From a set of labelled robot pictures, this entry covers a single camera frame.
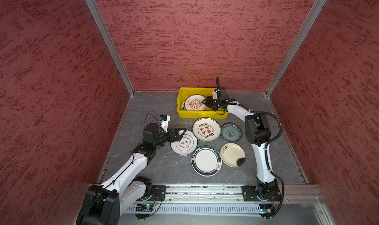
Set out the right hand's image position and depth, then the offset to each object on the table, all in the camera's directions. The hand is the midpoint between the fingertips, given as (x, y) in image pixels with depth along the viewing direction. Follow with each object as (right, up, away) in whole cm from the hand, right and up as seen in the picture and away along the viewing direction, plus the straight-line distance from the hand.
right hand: (202, 104), depth 103 cm
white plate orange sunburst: (-6, +2, +7) cm, 9 cm away
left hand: (-13, -16, -22) cm, 30 cm away
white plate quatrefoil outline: (-11, -26, -12) cm, 30 cm away
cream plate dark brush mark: (+18, -31, -15) cm, 39 cm away
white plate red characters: (+2, -17, -5) cm, 18 cm away
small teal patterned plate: (+19, -19, -6) cm, 27 cm away
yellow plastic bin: (-15, +10, +13) cm, 22 cm away
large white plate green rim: (+1, -34, -17) cm, 38 cm away
